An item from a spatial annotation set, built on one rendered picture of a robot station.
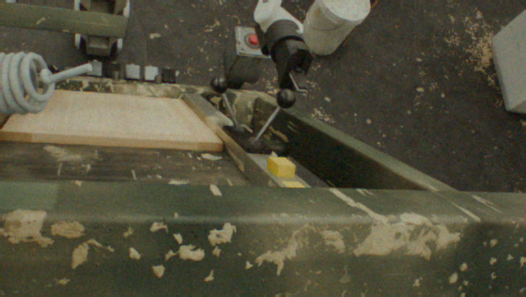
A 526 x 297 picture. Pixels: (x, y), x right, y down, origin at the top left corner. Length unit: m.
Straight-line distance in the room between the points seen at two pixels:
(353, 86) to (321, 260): 2.64
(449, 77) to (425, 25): 0.40
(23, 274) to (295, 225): 0.23
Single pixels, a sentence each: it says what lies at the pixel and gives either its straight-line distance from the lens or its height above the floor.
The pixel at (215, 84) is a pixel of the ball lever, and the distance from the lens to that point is 1.07.
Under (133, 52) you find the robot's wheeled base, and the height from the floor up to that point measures 0.17.
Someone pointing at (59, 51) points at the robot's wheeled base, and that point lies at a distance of 2.58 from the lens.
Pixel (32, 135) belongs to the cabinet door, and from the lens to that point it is 1.08.
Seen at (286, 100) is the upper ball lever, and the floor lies 1.52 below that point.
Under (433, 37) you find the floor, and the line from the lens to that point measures 3.71.
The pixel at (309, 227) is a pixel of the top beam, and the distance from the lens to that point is 0.49.
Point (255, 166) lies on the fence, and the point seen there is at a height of 1.52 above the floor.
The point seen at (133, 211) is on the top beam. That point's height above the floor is 1.87.
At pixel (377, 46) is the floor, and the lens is 3.39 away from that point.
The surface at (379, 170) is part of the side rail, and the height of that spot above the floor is 1.52.
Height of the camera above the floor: 2.31
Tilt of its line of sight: 59 degrees down
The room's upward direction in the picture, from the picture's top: 36 degrees clockwise
